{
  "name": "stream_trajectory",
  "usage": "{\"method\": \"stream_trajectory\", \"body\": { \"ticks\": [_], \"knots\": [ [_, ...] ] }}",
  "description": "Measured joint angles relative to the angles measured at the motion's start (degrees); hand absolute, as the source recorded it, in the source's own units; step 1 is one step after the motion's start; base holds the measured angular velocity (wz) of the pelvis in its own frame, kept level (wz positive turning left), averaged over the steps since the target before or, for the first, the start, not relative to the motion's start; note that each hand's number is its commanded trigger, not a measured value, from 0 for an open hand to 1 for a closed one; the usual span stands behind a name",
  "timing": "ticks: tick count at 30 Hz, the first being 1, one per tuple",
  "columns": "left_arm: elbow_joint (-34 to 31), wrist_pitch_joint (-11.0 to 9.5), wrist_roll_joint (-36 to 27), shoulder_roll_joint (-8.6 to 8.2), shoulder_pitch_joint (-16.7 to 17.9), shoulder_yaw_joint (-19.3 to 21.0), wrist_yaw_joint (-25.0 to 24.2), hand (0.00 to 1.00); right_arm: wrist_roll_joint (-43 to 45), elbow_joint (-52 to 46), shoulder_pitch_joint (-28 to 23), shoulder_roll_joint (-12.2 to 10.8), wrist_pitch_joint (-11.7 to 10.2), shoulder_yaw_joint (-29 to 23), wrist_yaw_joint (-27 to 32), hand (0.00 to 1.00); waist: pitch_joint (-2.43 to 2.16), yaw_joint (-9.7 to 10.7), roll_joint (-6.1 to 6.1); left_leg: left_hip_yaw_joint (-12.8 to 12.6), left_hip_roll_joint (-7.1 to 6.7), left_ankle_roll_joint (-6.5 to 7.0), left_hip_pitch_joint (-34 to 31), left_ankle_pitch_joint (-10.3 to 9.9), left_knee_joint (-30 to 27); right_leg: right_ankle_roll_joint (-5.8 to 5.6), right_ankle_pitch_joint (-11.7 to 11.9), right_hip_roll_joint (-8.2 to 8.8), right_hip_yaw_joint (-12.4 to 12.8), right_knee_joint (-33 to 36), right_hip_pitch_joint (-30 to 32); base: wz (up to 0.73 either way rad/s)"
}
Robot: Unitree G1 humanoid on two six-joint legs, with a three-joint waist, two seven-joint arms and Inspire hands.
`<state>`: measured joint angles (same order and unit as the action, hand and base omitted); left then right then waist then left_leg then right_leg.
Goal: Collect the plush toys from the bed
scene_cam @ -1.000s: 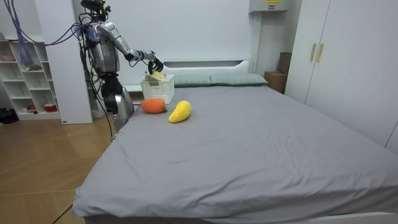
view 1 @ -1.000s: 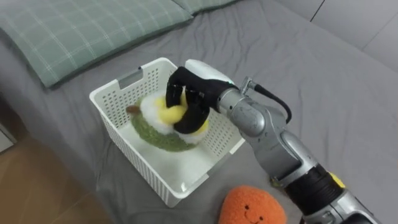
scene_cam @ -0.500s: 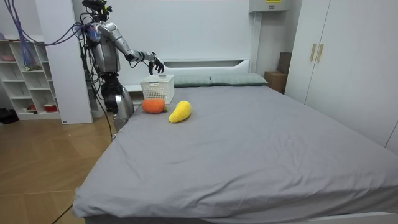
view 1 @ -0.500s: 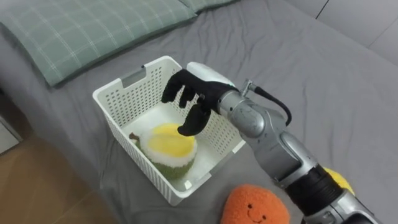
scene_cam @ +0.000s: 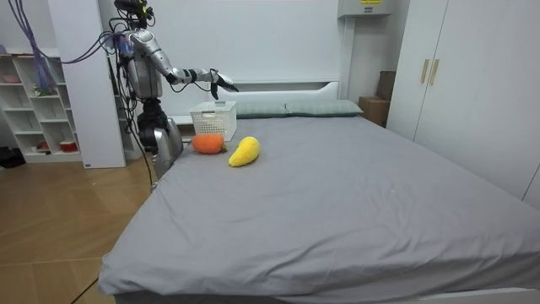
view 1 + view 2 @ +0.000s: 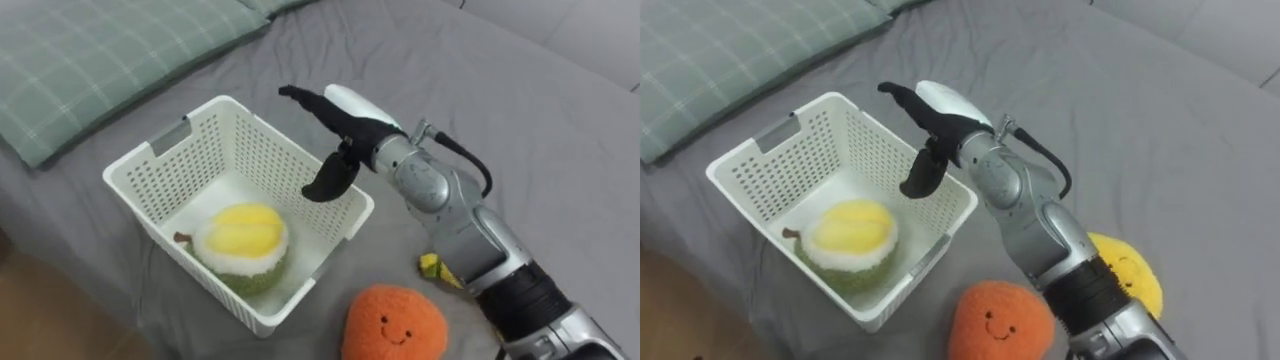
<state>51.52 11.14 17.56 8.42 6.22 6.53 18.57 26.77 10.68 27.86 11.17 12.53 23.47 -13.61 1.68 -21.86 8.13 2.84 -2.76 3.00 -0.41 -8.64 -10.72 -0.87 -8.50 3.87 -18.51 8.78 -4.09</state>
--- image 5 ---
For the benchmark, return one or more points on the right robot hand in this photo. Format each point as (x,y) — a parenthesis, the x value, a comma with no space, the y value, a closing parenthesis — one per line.
(223,80)

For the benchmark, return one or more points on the orange fruit soft toy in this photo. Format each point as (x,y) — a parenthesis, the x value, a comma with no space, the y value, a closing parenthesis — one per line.
(207,143)

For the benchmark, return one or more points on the yellow fruit soft toy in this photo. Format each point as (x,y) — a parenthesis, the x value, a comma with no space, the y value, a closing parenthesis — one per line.
(244,152)

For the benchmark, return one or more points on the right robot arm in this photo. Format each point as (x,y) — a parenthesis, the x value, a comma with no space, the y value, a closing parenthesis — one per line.
(158,55)

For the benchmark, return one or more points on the white plastic lattice basket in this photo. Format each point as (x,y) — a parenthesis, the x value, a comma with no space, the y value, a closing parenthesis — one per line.
(213,120)

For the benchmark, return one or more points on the green checked pillow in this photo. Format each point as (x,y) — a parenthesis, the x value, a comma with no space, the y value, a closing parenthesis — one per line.
(261,110)
(322,108)

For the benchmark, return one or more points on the robot body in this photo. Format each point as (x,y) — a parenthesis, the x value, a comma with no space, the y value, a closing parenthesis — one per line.
(145,72)

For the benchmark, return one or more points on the robot legs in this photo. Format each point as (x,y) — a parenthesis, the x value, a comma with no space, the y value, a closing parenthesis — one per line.
(162,143)

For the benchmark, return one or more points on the tall white cabinet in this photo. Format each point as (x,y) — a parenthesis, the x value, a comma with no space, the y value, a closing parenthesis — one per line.
(84,93)

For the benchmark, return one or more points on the brown cardboard box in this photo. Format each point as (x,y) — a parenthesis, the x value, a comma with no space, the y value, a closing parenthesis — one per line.
(374,110)

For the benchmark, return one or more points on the grey bed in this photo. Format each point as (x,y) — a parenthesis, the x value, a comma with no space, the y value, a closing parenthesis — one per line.
(329,202)

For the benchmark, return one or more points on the dark brown box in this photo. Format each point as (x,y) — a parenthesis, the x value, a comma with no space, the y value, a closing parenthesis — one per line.
(386,84)

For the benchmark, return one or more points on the red round container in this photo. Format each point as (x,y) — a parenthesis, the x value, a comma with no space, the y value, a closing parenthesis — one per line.
(68,146)

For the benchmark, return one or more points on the white open shelf unit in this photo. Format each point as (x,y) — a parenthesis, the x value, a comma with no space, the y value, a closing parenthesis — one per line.
(40,120)

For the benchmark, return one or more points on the pink flat item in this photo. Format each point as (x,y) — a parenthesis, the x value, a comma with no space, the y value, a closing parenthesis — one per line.
(10,79)

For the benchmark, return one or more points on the black bag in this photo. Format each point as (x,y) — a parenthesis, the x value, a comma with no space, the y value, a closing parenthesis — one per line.
(10,157)

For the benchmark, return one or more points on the white wardrobe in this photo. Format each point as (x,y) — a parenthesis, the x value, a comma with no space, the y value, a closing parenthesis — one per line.
(472,93)

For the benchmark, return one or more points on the grey wall box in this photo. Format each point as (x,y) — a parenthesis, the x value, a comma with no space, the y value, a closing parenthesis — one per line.
(365,8)

